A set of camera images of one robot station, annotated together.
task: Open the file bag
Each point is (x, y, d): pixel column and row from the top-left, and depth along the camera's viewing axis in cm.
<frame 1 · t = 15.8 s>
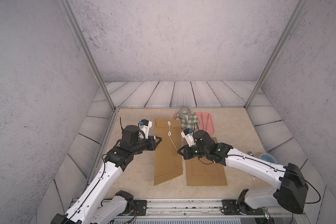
left hand: (163, 139, 71), fingers closed
right hand: (178, 152, 75), fingers closed
brown kraft file bag: (168, 163, 80), point 11 cm above the table
brown file bag: (203, 171, 88), on the table
pink plastic tray: (206, 122, 113), on the table
green checkered cloth: (189, 123, 111), point 2 cm above the table
striped grey-green bowl: (185, 113, 114), point 5 cm above the table

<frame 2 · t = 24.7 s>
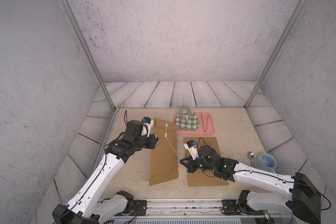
left hand: (160, 138, 73), fingers closed
right hand: (181, 163, 73), fingers closed
the named things where they were.

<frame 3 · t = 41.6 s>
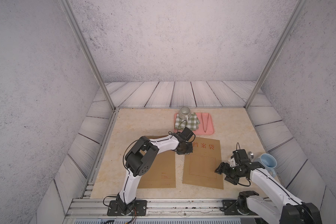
left hand: (193, 153, 92), fingers closed
right hand: (220, 173, 83), fingers open
brown kraft file bag: (162, 174, 86), on the table
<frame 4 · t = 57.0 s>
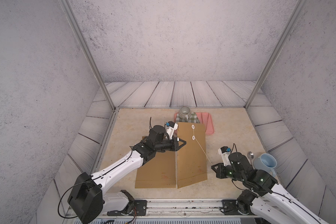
left hand: (188, 144, 72), fingers closed
right hand: (212, 168, 74), fingers closed
brown file bag: (191, 159, 78), point 14 cm above the table
the other named things where they were.

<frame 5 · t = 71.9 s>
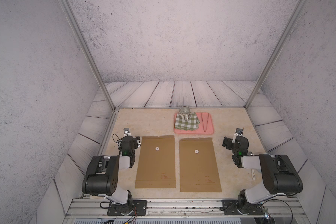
left hand: (130, 136, 94), fingers open
right hand: (234, 137, 94), fingers open
